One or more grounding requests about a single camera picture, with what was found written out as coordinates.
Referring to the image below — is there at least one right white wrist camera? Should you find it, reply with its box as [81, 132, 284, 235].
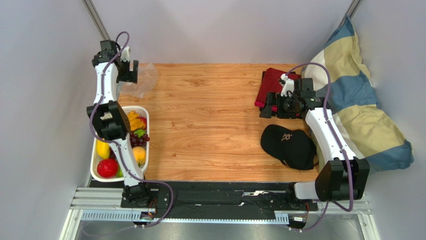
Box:
[278, 73, 295, 97]

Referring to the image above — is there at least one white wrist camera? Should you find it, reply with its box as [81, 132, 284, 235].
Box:
[278, 73, 295, 97]
[120, 46, 131, 62]

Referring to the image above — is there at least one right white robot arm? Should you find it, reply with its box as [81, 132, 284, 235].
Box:
[259, 75, 370, 202]

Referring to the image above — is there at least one yellow lemon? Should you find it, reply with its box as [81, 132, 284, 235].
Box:
[95, 139, 111, 160]

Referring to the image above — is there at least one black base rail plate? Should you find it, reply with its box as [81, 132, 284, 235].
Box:
[89, 177, 319, 221]

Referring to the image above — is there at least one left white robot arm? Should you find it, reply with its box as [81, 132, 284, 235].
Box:
[86, 40, 154, 208]

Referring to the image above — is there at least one aluminium frame post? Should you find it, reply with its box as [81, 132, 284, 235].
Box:
[338, 0, 363, 27]
[82, 0, 111, 40]

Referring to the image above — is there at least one orange fried food piece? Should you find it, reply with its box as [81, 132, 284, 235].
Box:
[127, 110, 144, 132]

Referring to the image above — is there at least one aluminium frame post left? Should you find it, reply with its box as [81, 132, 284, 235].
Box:
[82, 0, 111, 40]

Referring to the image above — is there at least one folded red cloth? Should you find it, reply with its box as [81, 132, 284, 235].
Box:
[254, 68, 287, 108]

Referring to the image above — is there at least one orange peach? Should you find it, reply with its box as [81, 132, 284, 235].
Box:
[132, 146, 147, 166]

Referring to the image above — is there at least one white plastic fruit basket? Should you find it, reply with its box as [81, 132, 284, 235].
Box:
[90, 105, 150, 183]

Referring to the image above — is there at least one clear zip top bag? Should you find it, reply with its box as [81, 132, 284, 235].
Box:
[120, 63, 158, 99]

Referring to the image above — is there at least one purple grape bunch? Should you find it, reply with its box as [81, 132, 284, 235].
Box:
[130, 133, 150, 149]

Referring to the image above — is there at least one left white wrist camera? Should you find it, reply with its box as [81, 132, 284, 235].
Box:
[120, 46, 131, 62]

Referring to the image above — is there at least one green apple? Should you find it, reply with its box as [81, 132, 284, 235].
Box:
[115, 166, 123, 178]

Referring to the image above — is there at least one blue yellow striped pillow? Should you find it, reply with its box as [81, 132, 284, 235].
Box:
[301, 16, 414, 174]

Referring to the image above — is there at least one red yellow apple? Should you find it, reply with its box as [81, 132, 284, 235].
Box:
[138, 116, 148, 130]

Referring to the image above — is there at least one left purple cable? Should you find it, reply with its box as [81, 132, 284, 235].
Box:
[87, 31, 175, 229]

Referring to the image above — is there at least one black baseball cap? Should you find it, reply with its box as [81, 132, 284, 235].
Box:
[260, 124, 317, 171]

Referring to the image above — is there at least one aluminium frame post right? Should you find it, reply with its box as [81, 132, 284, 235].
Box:
[338, 0, 363, 27]

